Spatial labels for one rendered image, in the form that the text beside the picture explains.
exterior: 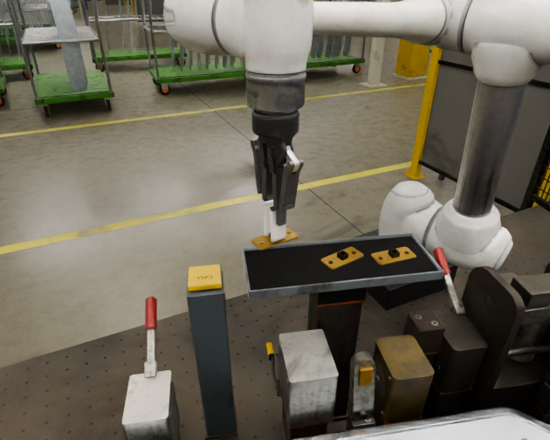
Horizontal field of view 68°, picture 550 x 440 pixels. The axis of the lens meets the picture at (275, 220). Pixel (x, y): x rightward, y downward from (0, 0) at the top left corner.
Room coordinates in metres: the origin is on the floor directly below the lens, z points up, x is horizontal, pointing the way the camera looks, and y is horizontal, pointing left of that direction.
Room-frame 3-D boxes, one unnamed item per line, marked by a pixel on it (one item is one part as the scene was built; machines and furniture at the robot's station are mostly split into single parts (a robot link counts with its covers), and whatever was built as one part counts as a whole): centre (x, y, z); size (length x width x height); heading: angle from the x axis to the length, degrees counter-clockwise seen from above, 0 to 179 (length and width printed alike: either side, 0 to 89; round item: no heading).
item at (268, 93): (0.63, 0.00, 1.49); 0.09 x 0.09 x 0.06
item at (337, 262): (0.65, -0.13, 1.17); 0.08 x 0.04 x 0.01; 123
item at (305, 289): (0.64, -0.12, 1.16); 0.37 x 0.14 x 0.02; 99
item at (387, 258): (0.66, -0.24, 1.17); 0.08 x 0.04 x 0.01; 108
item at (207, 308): (0.60, 0.13, 0.92); 0.08 x 0.08 x 0.44; 9
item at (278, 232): (0.62, -0.01, 1.26); 0.03 x 0.01 x 0.07; 121
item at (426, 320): (0.54, -0.28, 0.90); 0.05 x 0.05 x 0.40; 9
